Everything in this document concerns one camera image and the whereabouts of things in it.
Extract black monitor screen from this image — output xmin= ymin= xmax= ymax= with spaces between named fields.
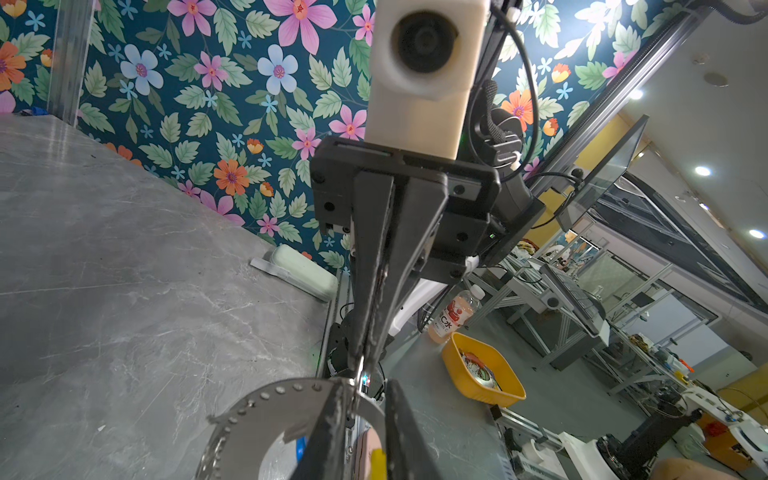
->
xmin=555 ymin=115 xmax=649 ymax=232

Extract silver metal keyring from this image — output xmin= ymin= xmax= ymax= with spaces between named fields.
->
xmin=195 ymin=377 xmax=386 ymax=479

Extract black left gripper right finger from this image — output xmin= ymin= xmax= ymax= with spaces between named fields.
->
xmin=384 ymin=380 xmax=442 ymax=480

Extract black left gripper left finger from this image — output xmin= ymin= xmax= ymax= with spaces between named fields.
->
xmin=291 ymin=381 xmax=350 ymax=479

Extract yellow plastic tray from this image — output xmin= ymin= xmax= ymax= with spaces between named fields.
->
xmin=441 ymin=332 xmax=527 ymax=408

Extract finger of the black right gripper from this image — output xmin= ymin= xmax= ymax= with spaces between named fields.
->
xmin=349 ymin=171 xmax=394 ymax=366
xmin=371 ymin=173 xmax=448 ymax=367

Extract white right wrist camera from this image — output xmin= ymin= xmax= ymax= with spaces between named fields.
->
xmin=364 ymin=0 xmax=490 ymax=160

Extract yellow capped key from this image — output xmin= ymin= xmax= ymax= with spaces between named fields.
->
xmin=368 ymin=449 xmax=387 ymax=480

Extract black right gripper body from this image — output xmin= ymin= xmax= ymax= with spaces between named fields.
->
xmin=310 ymin=137 xmax=500 ymax=279

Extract right camera black cable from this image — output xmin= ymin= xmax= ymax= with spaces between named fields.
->
xmin=464 ymin=0 xmax=541 ymax=184

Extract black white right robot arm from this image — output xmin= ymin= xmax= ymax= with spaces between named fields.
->
xmin=310 ymin=80 xmax=543 ymax=371

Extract plastic drink bottle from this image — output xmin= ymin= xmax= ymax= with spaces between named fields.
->
xmin=427 ymin=285 xmax=486 ymax=344

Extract pale green sponge block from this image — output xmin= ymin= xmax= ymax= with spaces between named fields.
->
xmin=249 ymin=245 xmax=339 ymax=302

